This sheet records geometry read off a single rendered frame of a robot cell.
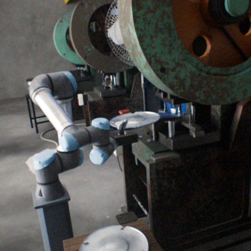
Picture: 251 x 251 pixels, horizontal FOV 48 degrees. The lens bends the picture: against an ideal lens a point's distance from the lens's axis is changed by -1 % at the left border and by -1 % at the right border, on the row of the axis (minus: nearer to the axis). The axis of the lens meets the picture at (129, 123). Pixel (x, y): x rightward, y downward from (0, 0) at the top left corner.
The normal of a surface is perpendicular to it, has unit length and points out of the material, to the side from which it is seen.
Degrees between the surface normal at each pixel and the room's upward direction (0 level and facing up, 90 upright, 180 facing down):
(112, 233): 0
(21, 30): 90
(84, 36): 90
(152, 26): 90
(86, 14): 90
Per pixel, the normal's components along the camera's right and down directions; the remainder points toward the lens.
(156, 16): 0.32, 0.24
